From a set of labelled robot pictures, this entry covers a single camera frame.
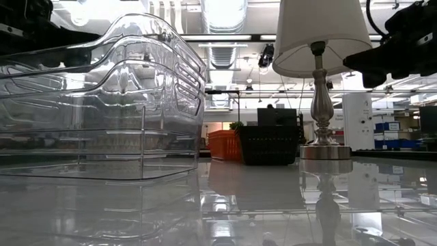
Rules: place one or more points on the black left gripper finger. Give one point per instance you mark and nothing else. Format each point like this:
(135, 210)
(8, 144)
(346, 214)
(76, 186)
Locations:
(71, 37)

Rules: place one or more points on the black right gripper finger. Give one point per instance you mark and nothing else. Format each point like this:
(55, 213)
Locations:
(373, 79)
(372, 61)

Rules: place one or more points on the white pillar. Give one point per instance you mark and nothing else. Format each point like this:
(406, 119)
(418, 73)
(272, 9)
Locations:
(358, 119)

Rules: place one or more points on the blue storage bin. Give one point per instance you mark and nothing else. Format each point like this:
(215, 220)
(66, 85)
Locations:
(396, 143)
(387, 126)

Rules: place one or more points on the silver lamp with white shade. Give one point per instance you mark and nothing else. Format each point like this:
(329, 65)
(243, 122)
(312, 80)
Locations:
(321, 102)

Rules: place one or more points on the black computer monitor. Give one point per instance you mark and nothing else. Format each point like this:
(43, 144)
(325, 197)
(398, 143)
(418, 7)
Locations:
(428, 119)
(278, 118)

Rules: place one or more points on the black ceiling spotlight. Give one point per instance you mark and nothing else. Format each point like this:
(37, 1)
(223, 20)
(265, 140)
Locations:
(266, 56)

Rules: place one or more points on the person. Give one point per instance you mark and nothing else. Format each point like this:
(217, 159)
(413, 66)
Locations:
(270, 106)

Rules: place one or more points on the green leafy plant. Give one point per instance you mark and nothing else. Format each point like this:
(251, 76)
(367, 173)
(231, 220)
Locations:
(236, 125)

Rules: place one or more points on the silver ceiling air duct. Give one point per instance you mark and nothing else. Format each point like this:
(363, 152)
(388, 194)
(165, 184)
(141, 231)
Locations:
(223, 15)

